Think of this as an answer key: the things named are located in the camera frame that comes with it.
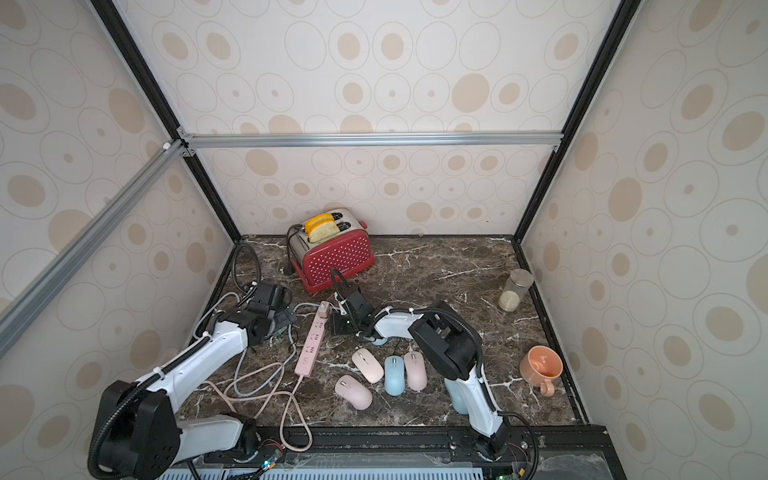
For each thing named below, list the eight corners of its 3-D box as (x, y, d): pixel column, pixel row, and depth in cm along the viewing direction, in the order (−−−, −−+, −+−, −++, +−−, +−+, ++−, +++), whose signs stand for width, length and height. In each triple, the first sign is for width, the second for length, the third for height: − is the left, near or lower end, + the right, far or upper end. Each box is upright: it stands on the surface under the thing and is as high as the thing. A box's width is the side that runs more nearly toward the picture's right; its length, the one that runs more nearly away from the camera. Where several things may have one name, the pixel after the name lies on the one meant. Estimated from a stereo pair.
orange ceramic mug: (511, 384, 85) (522, 373, 78) (523, 352, 92) (535, 339, 84) (540, 402, 82) (555, 392, 75) (552, 368, 88) (566, 355, 81)
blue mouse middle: (384, 396, 83) (384, 392, 81) (384, 359, 90) (384, 355, 87) (405, 396, 83) (405, 392, 81) (404, 359, 90) (404, 355, 87)
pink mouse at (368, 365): (372, 387, 85) (371, 384, 83) (349, 359, 90) (348, 356, 89) (387, 373, 88) (387, 370, 86) (364, 346, 93) (364, 343, 91)
